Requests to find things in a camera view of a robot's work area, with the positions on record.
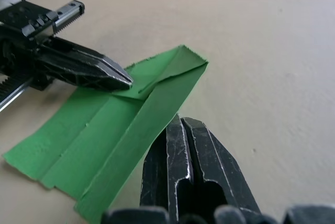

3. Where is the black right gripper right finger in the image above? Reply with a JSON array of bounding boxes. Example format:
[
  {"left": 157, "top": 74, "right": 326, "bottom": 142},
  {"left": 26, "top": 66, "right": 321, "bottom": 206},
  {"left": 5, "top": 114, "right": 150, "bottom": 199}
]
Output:
[{"left": 181, "top": 116, "right": 262, "bottom": 216}]

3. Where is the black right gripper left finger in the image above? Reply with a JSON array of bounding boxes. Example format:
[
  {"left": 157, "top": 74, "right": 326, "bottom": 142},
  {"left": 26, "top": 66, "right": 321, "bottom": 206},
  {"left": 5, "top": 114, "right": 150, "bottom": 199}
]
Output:
[{"left": 139, "top": 114, "right": 195, "bottom": 210}]

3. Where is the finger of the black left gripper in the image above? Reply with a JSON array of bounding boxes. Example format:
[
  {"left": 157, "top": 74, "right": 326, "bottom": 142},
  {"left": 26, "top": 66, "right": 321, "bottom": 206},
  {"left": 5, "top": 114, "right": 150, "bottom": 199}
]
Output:
[
  {"left": 33, "top": 47, "right": 131, "bottom": 91},
  {"left": 48, "top": 36, "right": 133, "bottom": 83}
]

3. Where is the green paper sheet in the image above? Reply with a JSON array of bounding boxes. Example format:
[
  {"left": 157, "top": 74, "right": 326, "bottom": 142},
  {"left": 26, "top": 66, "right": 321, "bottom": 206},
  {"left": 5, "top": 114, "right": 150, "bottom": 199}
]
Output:
[{"left": 2, "top": 44, "right": 209, "bottom": 222}]

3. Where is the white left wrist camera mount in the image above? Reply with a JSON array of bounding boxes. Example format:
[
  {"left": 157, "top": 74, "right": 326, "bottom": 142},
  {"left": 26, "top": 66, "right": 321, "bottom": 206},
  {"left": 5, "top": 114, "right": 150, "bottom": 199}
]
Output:
[{"left": 0, "top": 0, "right": 22, "bottom": 10}]

